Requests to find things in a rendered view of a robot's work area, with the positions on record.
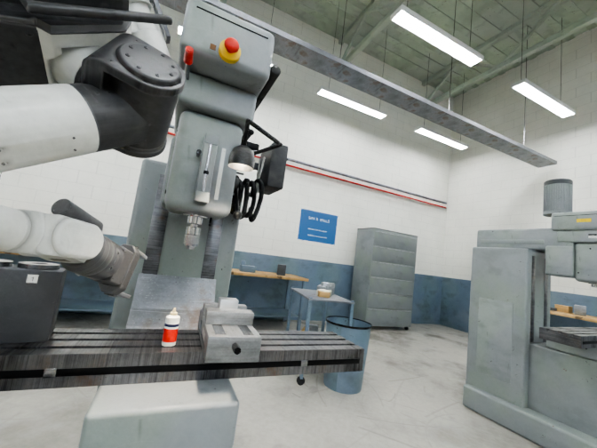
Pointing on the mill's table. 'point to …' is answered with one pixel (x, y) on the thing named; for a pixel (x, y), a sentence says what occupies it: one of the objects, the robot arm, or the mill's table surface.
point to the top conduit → (268, 84)
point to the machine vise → (226, 337)
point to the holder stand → (29, 300)
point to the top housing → (208, 67)
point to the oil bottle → (171, 329)
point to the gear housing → (215, 100)
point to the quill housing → (218, 208)
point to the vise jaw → (233, 316)
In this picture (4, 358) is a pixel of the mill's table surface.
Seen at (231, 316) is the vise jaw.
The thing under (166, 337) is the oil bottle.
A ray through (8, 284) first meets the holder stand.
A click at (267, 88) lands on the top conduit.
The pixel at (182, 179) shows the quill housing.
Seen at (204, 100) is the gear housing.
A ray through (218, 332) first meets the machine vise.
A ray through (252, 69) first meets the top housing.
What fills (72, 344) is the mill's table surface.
